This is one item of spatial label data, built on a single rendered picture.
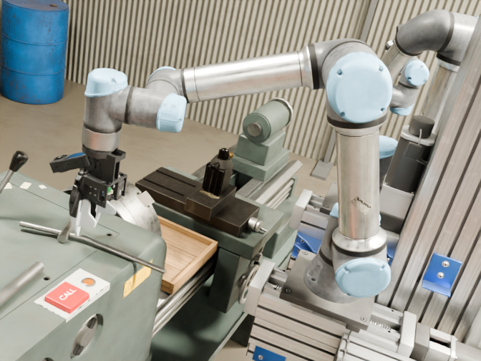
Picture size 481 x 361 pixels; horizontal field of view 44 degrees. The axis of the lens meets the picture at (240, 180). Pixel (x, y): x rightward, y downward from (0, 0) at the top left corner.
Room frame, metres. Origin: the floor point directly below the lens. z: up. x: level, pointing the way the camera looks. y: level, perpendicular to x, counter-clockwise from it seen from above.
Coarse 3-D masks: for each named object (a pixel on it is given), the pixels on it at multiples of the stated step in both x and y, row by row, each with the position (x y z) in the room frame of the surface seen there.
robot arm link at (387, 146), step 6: (384, 138) 1.77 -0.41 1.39; (390, 138) 1.78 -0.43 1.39; (384, 144) 1.73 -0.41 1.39; (390, 144) 1.73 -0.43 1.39; (396, 144) 1.74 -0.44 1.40; (384, 150) 1.69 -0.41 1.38; (390, 150) 1.70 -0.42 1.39; (384, 156) 1.69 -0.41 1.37; (390, 156) 1.70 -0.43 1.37; (384, 162) 1.69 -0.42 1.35; (390, 162) 1.70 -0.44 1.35; (384, 168) 1.69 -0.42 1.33; (384, 174) 1.70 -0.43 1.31
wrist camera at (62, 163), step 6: (60, 156) 1.11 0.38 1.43; (66, 156) 1.12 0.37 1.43; (72, 156) 1.10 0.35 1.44; (78, 156) 1.08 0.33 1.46; (84, 156) 1.07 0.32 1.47; (54, 162) 1.09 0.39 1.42; (60, 162) 1.09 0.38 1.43; (66, 162) 1.08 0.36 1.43; (72, 162) 1.08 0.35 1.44; (78, 162) 1.07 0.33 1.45; (84, 162) 1.07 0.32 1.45; (90, 162) 1.07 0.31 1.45; (54, 168) 1.09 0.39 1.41; (60, 168) 1.09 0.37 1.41; (66, 168) 1.08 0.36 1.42; (72, 168) 1.08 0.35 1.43
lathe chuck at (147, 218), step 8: (128, 184) 1.40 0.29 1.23; (128, 192) 1.37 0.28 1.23; (136, 192) 1.39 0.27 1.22; (120, 200) 1.33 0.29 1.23; (128, 200) 1.34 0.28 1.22; (136, 200) 1.36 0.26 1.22; (128, 208) 1.32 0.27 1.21; (136, 208) 1.34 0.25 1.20; (144, 208) 1.36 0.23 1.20; (152, 208) 1.38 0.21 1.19; (136, 216) 1.32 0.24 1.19; (144, 216) 1.34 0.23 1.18; (152, 216) 1.37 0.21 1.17; (144, 224) 1.32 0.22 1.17; (152, 224) 1.35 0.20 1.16; (152, 232) 1.34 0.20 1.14; (160, 232) 1.37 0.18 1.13
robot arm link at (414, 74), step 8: (408, 64) 2.01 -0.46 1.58; (416, 64) 1.98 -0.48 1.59; (424, 64) 2.00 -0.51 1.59; (408, 72) 1.98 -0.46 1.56; (416, 72) 1.97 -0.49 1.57; (424, 72) 1.98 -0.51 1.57; (400, 80) 2.02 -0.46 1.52; (408, 80) 1.98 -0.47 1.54; (416, 80) 1.97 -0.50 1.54; (424, 80) 1.98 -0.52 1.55
